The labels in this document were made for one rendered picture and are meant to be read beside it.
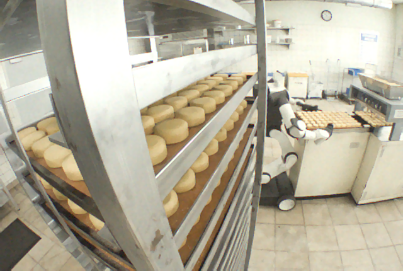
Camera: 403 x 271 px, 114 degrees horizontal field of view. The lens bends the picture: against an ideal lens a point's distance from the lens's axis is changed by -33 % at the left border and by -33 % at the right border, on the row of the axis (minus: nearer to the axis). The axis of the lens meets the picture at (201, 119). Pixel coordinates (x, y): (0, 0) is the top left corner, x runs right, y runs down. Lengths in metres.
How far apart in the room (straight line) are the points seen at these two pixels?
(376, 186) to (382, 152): 0.42
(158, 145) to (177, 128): 0.05
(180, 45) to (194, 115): 5.04
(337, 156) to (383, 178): 0.59
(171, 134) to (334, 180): 2.09
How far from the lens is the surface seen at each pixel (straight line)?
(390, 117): 1.93
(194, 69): 0.21
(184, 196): 0.31
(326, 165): 2.07
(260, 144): 0.75
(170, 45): 5.43
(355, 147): 2.11
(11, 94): 0.52
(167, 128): 0.26
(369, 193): 2.38
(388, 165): 2.26
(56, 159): 0.29
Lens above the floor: 1.62
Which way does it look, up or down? 22 degrees down
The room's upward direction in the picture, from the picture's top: 5 degrees counter-clockwise
